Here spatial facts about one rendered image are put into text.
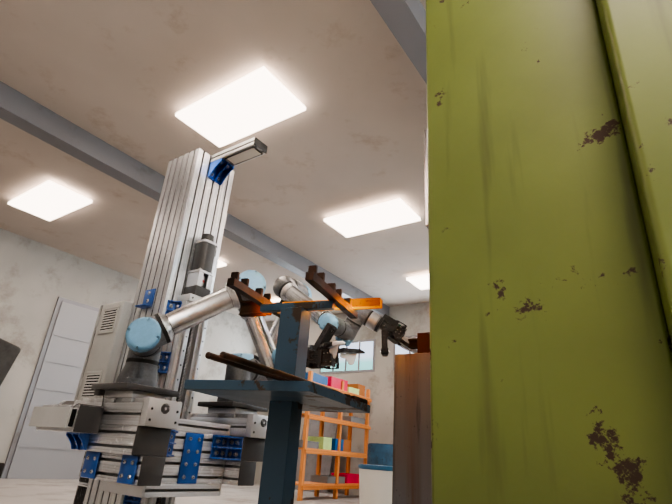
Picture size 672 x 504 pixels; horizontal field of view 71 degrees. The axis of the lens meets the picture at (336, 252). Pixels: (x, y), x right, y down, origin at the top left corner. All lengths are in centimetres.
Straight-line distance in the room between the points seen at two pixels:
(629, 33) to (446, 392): 83
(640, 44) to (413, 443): 105
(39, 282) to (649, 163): 931
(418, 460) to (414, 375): 22
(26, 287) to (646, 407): 923
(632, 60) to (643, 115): 14
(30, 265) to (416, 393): 875
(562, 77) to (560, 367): 69
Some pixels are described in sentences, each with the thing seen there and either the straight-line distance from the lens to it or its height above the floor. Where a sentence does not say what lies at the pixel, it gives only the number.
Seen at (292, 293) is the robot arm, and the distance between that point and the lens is 214.
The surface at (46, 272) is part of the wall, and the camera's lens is 974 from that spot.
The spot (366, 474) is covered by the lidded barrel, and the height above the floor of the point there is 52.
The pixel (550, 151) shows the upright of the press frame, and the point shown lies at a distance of 119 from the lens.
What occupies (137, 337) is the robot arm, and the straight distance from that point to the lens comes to 179.
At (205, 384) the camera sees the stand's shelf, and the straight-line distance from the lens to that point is 108.
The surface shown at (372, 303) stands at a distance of 129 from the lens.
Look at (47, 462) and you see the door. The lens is 971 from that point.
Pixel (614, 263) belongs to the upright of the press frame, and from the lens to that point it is 106.
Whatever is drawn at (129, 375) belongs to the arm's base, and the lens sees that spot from 190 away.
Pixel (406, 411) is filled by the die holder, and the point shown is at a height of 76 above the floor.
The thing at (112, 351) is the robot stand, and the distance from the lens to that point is 235.
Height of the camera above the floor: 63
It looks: 24 degrees up
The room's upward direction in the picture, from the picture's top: 4 degrees clockwise
